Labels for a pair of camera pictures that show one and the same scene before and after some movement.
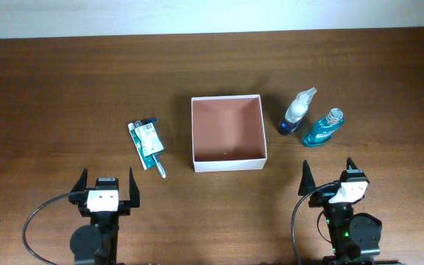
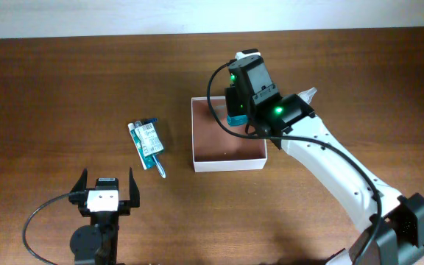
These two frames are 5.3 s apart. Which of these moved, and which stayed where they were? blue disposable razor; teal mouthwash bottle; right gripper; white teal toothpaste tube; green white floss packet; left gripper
Moved: teal mouthwash bottle; right gripper
Stayed: left gripper; blue disposable razor; white teal toothpaste tube; green white floss packet
